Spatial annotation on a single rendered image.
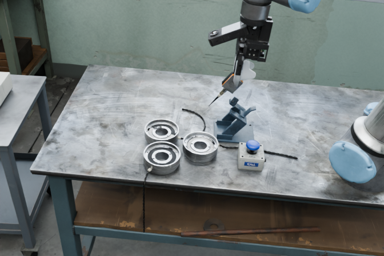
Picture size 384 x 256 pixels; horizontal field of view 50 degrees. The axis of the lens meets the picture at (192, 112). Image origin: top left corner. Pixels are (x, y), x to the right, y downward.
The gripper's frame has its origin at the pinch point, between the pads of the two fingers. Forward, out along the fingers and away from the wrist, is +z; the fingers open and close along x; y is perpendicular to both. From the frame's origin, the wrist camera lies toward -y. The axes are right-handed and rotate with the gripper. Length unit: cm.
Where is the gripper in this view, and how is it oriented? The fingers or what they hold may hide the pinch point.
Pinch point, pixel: (234, 79)
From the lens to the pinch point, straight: 121.4
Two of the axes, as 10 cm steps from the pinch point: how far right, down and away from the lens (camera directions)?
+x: 0.5, -5.9, 8.1
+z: -0.9, 8.0, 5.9
